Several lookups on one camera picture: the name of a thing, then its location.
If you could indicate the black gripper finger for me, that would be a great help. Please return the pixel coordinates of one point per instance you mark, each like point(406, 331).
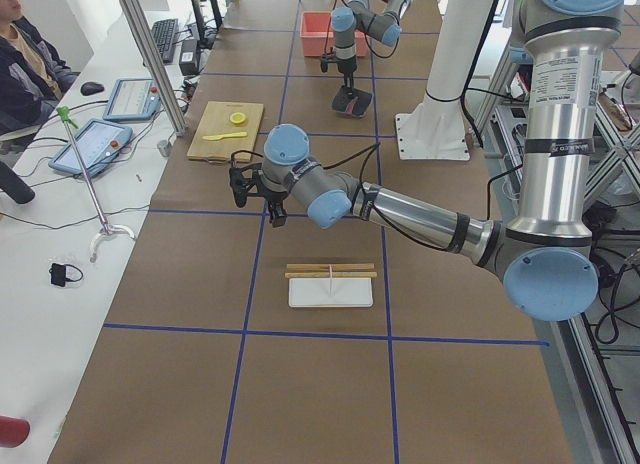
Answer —
point(240, 188)
point(348, 87)
point(277, 213)

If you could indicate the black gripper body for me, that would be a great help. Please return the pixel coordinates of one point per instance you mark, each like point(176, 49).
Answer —
point(346, 67)
point(273, 201)

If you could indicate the grey and pink cloth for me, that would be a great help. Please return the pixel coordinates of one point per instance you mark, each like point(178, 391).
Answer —
point(356, 107)

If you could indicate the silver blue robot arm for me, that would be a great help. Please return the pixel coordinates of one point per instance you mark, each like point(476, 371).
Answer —
point(384, 28)
point(541, 256)

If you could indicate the pink plastic bin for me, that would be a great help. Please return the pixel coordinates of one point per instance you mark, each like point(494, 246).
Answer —
point(317, 35)

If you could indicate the yellow plastic knife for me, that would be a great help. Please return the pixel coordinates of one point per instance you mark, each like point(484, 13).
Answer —
point(218, 137)

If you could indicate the bamboo cutting board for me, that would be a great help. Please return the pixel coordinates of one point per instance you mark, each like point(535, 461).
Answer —
point(215, 120)

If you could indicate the yellow lemon slices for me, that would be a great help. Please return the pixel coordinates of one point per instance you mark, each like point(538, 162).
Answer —
point(237, 118)

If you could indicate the wooden rack rod near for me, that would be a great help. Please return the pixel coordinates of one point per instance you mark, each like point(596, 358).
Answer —
point(326, 274)

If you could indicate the white rectangular tray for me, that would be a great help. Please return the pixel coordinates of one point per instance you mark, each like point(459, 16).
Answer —
point(330, 293)

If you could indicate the upper teach pendant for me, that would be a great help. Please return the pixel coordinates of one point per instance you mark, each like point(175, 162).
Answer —
point(132, 100)

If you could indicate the teach pendant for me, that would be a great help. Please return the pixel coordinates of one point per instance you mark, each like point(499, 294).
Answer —
point(99, 143)
point(132, 100)

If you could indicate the lower teach pendant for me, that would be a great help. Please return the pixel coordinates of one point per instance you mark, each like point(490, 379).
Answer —
point(99, 143)

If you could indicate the black keyboard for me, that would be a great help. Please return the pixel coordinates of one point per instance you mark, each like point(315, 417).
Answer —
point(165, 33)

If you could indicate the black computer mouse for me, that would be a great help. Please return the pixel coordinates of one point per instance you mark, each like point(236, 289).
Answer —
point(91, 88)

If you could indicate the green tipped grabber stick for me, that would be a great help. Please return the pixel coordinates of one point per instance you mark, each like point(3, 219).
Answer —
point(107, 229)

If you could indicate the seated person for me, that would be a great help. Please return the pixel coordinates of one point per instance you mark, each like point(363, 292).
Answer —
point(33, 76)

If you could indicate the red bottle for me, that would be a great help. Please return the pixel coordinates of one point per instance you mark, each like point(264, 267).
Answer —
point(13, 431)

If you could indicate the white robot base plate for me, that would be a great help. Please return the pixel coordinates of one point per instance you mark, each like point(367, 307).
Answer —
point(424, 136)

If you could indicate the aluminium frame post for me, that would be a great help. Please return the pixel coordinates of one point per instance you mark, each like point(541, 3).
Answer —
point(140, 30)

